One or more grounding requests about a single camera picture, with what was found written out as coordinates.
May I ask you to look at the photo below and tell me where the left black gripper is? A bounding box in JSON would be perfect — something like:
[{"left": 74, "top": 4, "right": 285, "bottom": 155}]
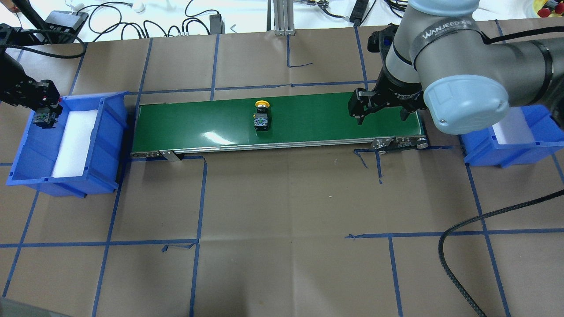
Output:
[{"left": 0, "top": 48, "right": 60, "bottom": 108}]

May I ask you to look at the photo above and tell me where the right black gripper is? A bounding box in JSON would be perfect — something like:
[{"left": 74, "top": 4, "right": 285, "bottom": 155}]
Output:
[{"left": 347, "top": 73, "right": 427, "bottom": 125}]

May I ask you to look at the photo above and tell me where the yellow push button switch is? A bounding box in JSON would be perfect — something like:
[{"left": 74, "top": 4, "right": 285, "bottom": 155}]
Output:
[{"left": 252, "top": 100, "right": 270, "bottom": 132}]

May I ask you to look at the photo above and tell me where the red push button switch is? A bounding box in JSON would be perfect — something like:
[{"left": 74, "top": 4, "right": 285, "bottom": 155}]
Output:
[{"left": 32, "top": 104, "right": 63, "bottom": 129}]

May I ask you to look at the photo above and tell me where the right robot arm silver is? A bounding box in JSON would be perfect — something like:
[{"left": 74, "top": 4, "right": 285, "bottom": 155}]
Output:
[{"left": 347, "top": 0, "right": 564, "bottom": 135}]

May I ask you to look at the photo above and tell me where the yellow plate of buttons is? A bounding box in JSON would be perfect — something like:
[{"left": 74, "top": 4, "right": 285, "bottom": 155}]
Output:
[{"left": 531, "top": 0, "right": 564, "bottom": 18}]

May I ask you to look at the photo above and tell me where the blue bin left side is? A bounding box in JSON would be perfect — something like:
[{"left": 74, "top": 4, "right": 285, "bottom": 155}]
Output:
[{"left": 6, "top": 92, "right": 128, "bottom": 197}]

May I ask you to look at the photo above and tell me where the blue bin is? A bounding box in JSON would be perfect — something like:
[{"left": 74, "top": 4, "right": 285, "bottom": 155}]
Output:
[
  {"left": 461, "top": 106, "right": 564, "bottom": 168},
  {"left": 6, "top": 92, "right": 128, "bottom": 197}
]

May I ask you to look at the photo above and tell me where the white foam pad left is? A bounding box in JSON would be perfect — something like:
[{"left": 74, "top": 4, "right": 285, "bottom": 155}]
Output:
[{"left": 51, "top": 110, "right": 97, "bottom": 178}]

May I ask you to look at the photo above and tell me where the white foam pad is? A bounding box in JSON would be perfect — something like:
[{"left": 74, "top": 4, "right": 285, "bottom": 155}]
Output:
[
  {"left": 51, "top": 110, "right": 97, "bottom": 178},
  {"left": 492, "top": 107, "right": 534, "bottom": 145}
]

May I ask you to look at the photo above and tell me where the blue bin right side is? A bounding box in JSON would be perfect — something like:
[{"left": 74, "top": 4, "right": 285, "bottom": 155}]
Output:
[{"left": 461, "top": 106, "right": 564, "bottom": 168}]

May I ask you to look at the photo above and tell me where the green conveyor belt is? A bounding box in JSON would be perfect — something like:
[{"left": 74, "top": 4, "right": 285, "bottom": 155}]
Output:
[{"left": 131, "top": 92, "right": 430, "bottom": 158}]

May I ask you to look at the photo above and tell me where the white foam pad right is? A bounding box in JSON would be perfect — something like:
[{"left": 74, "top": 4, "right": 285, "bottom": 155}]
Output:
[{"left": 492, "top": 107, "right": 534, "bottom": 145}]

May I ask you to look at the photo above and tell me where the black power adapter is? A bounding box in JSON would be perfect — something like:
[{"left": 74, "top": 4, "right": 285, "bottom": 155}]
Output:
[{"left": 209, "top": 14, "right": 225, "bottom": 34}]

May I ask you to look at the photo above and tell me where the coiled black cable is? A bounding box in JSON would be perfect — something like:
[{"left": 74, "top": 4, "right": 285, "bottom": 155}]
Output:
[{"left": 383, "top": 0, "right": 410, "bottom": 20}]

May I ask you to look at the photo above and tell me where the aluminium frame post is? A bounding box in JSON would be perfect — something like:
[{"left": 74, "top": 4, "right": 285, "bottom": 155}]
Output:
[{"left": 272, "top": 0, "right": 295, "bottom": 36}]

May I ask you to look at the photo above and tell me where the black braided cable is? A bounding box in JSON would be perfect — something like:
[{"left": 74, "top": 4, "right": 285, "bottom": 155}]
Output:
[{"left": 438, "top": 188, "right": 564, "bottom": 317}]

